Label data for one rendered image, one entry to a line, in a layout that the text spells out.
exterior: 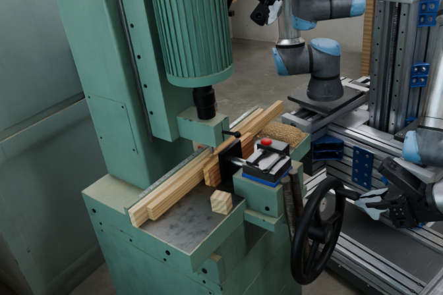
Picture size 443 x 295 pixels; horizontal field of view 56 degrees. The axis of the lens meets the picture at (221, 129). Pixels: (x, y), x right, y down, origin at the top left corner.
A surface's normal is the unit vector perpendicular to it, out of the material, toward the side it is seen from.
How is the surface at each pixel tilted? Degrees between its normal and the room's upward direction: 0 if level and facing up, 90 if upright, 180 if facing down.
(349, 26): 90
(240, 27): 90
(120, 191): 0
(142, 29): 90
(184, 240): 0
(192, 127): 90
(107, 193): 0
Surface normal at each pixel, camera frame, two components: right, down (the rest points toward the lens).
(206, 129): -0.60, 0.46
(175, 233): -0.11, -0.86
